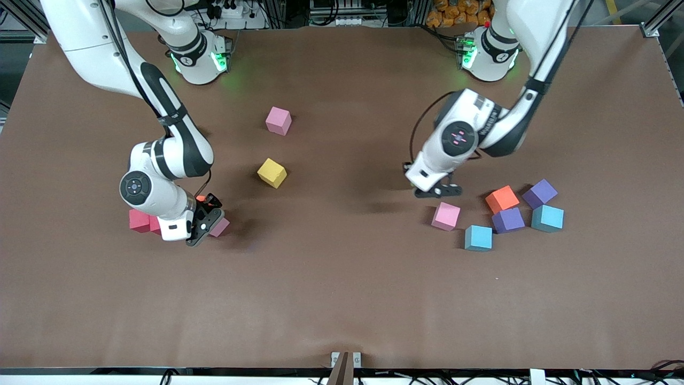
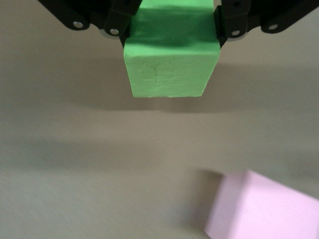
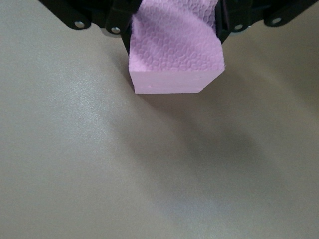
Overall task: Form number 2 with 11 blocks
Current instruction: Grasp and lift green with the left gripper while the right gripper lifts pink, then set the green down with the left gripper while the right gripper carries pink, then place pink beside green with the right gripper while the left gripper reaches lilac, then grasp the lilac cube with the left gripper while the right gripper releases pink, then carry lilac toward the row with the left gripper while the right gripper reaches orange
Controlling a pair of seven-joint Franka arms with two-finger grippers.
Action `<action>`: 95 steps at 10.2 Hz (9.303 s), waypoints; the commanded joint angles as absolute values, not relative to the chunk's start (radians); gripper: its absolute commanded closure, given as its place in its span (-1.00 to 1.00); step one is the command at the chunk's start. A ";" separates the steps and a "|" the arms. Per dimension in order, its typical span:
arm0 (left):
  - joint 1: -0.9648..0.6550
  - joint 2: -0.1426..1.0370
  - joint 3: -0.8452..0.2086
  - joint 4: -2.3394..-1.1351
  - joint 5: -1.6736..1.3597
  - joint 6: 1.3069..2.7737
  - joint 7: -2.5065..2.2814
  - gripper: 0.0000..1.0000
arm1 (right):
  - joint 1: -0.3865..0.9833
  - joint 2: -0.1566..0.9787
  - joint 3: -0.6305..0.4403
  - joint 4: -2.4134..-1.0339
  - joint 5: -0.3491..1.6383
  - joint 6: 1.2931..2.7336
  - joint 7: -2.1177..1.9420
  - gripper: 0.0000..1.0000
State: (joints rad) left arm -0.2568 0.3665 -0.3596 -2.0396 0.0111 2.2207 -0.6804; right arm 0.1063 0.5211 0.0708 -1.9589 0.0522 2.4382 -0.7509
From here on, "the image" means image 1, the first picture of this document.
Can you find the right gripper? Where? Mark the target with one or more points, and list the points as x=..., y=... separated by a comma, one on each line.
x=205, y=212

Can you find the dark red foam cube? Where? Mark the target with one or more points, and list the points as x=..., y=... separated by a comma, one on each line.
x=155, y=225

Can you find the purple foam cube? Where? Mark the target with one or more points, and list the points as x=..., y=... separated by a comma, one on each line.
x=539, y=193
x=507, y=220

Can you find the teal foam cube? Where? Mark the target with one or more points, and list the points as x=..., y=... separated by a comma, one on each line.
x=548, y=218

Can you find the brown table cover sheet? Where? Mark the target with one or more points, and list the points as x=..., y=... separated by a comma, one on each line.
x=342, y=294

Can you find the aluminium frame profile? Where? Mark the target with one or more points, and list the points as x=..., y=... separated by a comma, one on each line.
x=651, y=31
x=40, y=36

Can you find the orange packaged goods pile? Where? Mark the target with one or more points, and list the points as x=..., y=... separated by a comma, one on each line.
x=454, y=13

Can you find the background equipment rack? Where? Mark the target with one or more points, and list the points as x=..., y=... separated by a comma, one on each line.
x=342, y=18

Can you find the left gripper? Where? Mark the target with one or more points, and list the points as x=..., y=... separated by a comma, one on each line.
x=404, y=164

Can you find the white table post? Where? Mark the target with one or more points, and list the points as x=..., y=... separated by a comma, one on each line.
x=537, y=377

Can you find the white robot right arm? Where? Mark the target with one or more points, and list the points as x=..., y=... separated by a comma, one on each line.
x=96, y=53

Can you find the table edge clamp bracket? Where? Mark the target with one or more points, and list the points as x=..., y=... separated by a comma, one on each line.
x=344, y=371

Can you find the white power strip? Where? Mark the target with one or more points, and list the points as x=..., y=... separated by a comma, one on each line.
x=235, y=12

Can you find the pink foam cube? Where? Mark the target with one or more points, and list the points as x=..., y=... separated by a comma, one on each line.
x=445, y=216
x=278, y=120
x=222, y=227

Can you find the light blue foam cube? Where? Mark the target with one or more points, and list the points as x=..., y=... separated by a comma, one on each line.
x=478, y=238

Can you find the yellow foam cube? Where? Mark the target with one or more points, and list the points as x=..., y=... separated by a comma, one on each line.
x=271, y=172

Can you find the light red foam cube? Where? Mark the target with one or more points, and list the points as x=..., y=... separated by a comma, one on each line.
x=139, y=222

